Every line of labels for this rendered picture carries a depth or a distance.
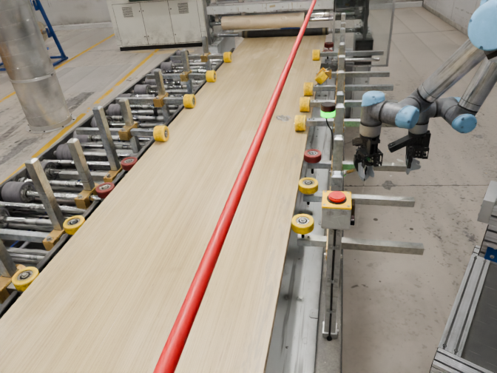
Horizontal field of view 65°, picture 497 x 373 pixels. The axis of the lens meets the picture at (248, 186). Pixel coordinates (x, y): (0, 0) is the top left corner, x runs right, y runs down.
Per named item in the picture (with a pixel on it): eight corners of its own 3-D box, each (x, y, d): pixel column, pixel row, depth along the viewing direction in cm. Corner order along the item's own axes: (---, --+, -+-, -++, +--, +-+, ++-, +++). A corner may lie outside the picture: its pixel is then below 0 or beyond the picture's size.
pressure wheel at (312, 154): (321, 169, 188) (322, 147, 182) (320, 177, 181) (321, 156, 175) (305, 168, 190) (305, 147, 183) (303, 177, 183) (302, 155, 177)
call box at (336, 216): (349, 215, 101) (351, 191, 97) (349, 233, 96) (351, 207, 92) (322, 214, 103) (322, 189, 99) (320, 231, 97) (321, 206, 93)
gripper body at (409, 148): (427, 160, 166) (432, 135, 159) (406, 160, 168) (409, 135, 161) (424, 152, 172) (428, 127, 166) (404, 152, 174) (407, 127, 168)
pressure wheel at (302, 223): (303, 233, 150) (303, 209, 143) (318, 243, 144) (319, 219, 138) (287, 243, 146) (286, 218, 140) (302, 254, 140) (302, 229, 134)
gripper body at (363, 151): (362, 170, 145) (364, 140, 138) (353, 159, 152) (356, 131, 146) (382, 167, 146) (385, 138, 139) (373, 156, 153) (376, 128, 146)
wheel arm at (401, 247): (421, 250, 138) (423, 241, 136) (422, 257, 135) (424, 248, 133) (297, 241, 147) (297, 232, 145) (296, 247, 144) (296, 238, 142)
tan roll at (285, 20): (362, 23, 361) (362, 8, 355) (362, 25, 351) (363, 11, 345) (214, 29, 392) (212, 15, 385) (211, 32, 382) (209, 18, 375)
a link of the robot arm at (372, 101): (379, 99, 129) (357, 94, 135) (376, 129, 135) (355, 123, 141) (391, 92, 134) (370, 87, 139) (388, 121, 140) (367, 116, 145)
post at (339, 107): (339, 197, 187) (344, 102, 161) (339, 201, 184) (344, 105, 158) (331, 197, 188) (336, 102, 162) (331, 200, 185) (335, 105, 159)
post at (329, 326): (336, 327, 125) (345, 216, 100) (336, 340, 121) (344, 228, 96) (322, 325, 126) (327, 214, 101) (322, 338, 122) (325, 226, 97)
